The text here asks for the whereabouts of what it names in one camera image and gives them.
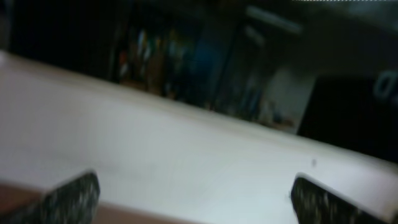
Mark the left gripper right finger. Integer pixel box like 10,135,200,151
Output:
290,176,385,224

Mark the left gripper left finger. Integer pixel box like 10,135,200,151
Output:
1,172,100,224

